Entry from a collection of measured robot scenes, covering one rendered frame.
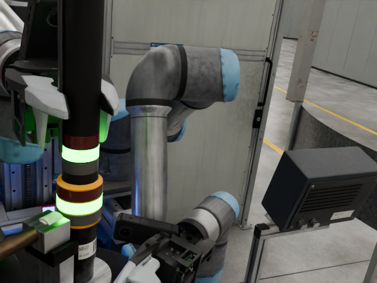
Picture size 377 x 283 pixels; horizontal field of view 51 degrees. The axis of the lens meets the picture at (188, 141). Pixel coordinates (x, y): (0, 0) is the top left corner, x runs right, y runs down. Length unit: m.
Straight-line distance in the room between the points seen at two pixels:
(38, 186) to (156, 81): 0.64
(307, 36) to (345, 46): 4.10
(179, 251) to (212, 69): 0.37
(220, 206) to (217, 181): 1.98
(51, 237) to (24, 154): 0.28
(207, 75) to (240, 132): 1.90
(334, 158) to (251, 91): 1.60
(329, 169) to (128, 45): 1.49
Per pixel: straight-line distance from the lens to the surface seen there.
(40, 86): 0.37
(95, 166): 0.38
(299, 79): 7.25
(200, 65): 0.81
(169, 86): 0.79
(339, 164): 1.08
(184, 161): 2.59
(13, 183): 1.26
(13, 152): 0.64
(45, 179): 1.28
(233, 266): 2.67
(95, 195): 0.39
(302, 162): 1.01
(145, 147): 0.78
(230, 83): 0.84
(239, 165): 2.81
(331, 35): 11.64
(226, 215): 0.80
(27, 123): 0.43
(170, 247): 0.68
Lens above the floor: 1.60
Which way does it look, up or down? 20 degrees down
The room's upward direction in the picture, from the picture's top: 7 degrees clockwise
